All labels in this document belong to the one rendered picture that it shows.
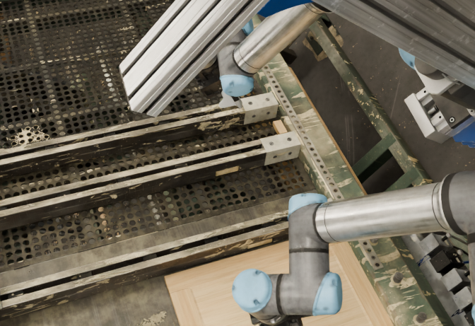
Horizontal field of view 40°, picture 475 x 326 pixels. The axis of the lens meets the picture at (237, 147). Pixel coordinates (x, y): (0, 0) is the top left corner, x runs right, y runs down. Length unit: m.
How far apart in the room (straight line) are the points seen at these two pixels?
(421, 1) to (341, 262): 1.26
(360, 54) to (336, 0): 2.55
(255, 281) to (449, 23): 0.58
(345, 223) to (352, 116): 2.13
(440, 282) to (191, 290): 0.73
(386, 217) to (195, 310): 0.90
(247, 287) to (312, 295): 0.12
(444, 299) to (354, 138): 1.35
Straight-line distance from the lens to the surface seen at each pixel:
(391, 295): 1.96
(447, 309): 2.04
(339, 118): 3.29
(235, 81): 1.48
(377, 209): 1.10
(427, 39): 0.94
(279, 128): 2.28
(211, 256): 1.94
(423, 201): 1.05
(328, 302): 1.19
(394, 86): 3.15
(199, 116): 2.24
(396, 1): 0.83
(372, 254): 2.00
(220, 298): 1.89
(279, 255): 1.97
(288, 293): 1.21
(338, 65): 3.15
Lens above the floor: 2.54
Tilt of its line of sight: 43 degrees down
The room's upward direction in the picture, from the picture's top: 75 degrees counter-clockwise
